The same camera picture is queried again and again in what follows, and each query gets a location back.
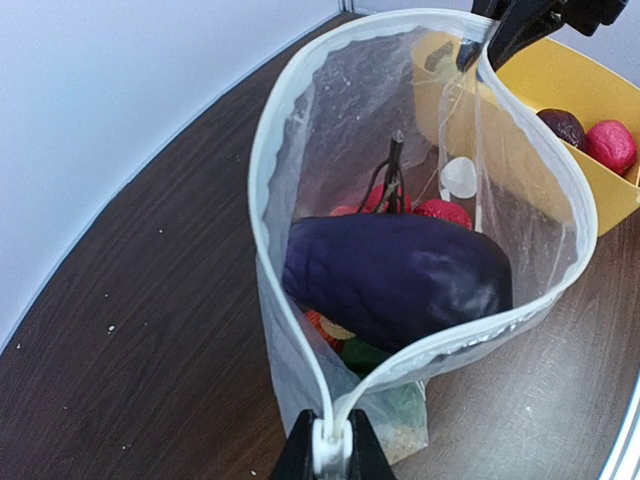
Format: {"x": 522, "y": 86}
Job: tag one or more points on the yellow orange toy fruit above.
{"x": 332, "y": 333}

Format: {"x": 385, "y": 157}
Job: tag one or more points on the dark red toy beet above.
{"x": 565, "y": 126}

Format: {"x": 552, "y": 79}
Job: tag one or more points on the left aluminium frame post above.
{"x": 346, "y": 6}

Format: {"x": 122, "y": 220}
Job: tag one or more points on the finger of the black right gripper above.
{"x": 517, "y": 29}

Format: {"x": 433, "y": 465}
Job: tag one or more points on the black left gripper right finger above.
{"x": 368, "y": 461}

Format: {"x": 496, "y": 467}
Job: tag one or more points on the red toy cherries bunch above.
{"x": 385, "y": 193}

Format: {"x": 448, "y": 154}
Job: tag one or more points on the clear polka dot zip bag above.
{"x": 326, "y": 125}

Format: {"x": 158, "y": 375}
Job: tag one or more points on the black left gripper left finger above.
{"x": 295, "y": 461}

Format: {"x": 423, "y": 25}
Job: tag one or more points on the purple toy eggplant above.
{"x": 394, "y": 279}

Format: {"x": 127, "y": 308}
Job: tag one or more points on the pink toy fruit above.
{"x": 611, "y": 144}

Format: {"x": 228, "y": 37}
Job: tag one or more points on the yellow plastic basket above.
{"x": 545, "y": 75}

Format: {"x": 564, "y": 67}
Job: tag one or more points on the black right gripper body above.
{"x": 583, "y": 16}

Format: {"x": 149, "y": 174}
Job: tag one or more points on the green toy pepper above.
{"x": 362, "y": 358}

